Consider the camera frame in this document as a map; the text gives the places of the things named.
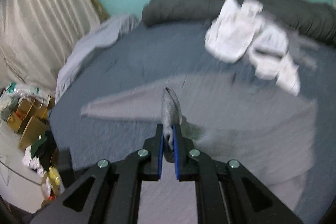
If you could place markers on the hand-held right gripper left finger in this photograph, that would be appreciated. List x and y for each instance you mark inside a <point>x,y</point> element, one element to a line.
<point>160,153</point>

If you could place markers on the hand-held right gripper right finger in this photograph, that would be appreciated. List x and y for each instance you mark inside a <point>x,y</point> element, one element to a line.
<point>177,155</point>

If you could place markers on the grey knit sweater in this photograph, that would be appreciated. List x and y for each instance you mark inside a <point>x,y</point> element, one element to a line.
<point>249,148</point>

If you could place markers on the dark clothes pile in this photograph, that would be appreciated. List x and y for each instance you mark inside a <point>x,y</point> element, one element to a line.
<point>42,150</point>

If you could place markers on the bed with blue-grey sheet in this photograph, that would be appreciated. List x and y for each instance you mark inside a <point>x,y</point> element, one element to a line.
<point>131,61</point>

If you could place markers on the yellow plastic item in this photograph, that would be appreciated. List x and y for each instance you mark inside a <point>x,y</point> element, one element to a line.
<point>55,175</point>

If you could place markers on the light grey blanket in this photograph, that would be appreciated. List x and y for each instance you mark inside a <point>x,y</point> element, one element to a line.
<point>92,48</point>

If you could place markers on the cardboard box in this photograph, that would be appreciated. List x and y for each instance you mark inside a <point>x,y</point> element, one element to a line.
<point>34,129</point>
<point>13,120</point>
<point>26,107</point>

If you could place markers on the white shirt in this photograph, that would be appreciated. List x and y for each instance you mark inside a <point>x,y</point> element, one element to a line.
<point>228,37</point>

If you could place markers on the white garment with black band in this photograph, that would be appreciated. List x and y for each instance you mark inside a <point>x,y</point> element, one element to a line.
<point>273,66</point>

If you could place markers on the dark grey rolled duvet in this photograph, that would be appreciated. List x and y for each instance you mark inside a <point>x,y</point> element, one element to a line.
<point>183,8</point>

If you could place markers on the white plastic bags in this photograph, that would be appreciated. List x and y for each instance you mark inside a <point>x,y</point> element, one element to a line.
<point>21,90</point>

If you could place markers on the wooden board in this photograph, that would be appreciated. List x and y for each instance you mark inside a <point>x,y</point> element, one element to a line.
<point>98,3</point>

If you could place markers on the beige striped curtain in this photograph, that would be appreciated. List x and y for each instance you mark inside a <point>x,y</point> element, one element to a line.
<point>39,16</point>

